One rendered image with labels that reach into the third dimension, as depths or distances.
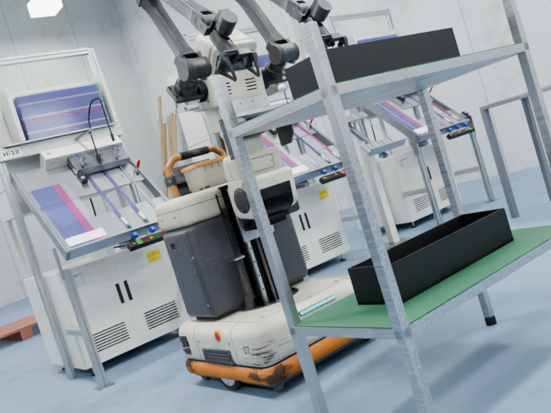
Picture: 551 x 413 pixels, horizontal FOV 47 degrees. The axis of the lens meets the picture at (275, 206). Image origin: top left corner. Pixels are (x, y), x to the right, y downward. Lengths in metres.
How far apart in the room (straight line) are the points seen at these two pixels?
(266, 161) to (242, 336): 0.69
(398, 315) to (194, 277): 1.27
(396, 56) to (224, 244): 1.15
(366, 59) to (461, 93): 5.97
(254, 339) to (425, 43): 1.18
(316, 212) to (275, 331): 2.36
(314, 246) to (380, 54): 2.88
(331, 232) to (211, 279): 2.23
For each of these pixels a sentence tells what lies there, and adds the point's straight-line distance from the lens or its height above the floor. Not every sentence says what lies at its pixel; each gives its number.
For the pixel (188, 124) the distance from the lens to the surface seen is 4.81.
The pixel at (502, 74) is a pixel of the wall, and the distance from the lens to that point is 7.46.
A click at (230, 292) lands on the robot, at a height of 0.37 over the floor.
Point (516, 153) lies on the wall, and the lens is 7.53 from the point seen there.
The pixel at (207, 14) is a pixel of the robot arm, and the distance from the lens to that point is 2.26.
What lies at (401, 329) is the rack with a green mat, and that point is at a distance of 1.55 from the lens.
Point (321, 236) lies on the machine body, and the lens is 4.65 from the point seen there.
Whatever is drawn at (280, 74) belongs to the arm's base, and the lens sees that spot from 2.64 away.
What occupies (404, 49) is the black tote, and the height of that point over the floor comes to 1.02.
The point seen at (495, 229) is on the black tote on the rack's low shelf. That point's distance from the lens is 2.11.
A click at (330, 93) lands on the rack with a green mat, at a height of 0.93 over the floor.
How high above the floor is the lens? 0.79
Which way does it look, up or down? 3 degrees down
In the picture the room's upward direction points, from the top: 17 degrees counter-clockwise
